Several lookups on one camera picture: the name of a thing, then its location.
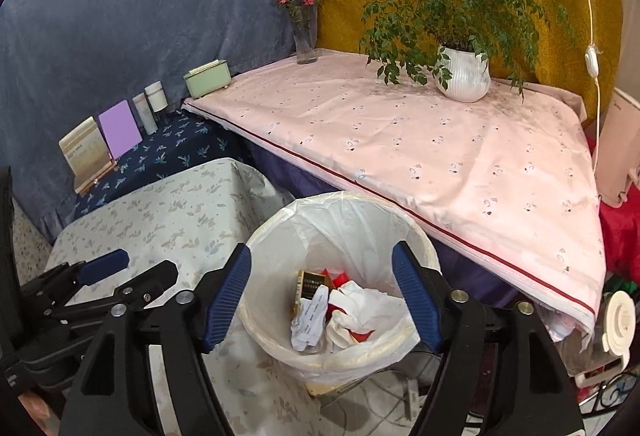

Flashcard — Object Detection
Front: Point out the white cable with switch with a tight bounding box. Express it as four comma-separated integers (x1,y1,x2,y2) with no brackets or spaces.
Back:
557,0,608,171

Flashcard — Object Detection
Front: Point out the pink sheet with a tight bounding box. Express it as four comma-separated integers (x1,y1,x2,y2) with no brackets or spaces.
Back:
181,48,608,329

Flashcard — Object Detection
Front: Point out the green leafy plant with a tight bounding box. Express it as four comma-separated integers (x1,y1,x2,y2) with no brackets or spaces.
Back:
320,0,578,101

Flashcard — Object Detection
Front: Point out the white jar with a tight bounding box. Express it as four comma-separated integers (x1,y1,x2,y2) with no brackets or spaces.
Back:
144,80,168,113

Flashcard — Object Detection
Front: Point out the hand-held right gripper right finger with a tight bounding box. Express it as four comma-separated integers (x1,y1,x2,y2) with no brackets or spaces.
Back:
392,241,585,436

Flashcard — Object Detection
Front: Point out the trash bin with white liner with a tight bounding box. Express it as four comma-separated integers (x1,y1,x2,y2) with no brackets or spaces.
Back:
236,190,442,398

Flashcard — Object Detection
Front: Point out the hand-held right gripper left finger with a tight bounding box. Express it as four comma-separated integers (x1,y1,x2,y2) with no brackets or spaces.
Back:
59,243,252,436

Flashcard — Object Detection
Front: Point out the glass vase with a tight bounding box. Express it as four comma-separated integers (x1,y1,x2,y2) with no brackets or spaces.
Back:
294,8,319,65

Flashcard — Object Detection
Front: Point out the navy floral cloth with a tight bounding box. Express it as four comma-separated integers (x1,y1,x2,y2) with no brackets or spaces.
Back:
72,108,251,221

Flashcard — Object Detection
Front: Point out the white round device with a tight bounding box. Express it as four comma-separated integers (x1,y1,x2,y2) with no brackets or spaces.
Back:
600,291,638,359

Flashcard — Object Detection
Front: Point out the purple card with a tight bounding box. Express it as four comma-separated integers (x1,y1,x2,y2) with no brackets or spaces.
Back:
98,100,142,160

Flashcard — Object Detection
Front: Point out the green tissue box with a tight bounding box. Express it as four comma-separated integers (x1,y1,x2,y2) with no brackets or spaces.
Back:
183,59,233,99

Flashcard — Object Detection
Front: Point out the white paper slip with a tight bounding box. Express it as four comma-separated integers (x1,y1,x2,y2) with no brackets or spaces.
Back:
290,300,328,353

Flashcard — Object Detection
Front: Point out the white ribbed pot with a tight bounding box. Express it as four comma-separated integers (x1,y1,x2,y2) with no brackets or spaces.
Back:
435,44,492,103

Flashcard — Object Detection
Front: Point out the red packet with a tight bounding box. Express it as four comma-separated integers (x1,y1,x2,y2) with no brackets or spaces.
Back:
322,267,353,291

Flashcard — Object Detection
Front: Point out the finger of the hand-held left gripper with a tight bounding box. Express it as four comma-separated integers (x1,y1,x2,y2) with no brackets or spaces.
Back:
20,250,130,313
50,261,179,323

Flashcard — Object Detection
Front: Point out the gold and black cigarette box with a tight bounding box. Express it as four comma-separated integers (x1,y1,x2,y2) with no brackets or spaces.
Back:
291,270,337,317

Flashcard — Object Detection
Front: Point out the red cloth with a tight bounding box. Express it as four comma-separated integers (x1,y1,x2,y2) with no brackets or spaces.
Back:
599,198,640,284

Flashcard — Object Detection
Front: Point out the blue-grey curtain cloth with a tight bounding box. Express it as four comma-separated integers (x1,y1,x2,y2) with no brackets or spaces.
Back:
0,0,318,244

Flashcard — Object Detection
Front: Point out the white bottle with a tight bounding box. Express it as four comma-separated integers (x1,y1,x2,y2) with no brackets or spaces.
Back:
132,94,158,135

